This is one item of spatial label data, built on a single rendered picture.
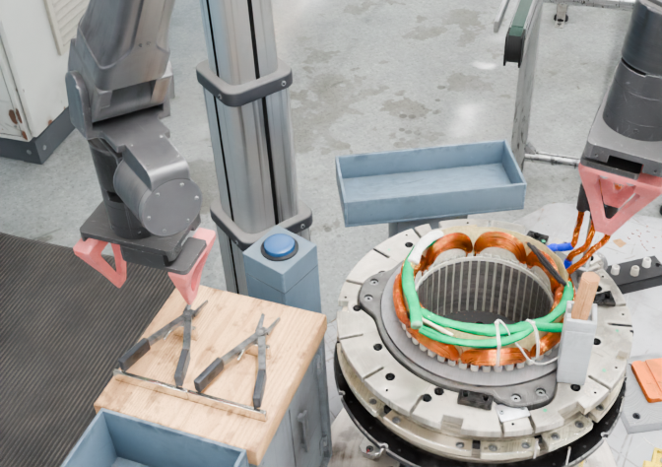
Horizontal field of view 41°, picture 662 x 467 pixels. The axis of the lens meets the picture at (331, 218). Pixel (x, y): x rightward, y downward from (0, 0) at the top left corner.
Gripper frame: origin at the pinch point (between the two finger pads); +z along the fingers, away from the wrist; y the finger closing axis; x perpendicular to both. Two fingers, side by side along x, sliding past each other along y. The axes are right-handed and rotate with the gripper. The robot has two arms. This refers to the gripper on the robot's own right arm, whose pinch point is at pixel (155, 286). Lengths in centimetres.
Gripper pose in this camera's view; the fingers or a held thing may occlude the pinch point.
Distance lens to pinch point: 95.2
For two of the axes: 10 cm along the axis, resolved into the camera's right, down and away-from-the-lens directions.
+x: 3.4, -6.2, 7.0
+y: 9.4, 1.9, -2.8
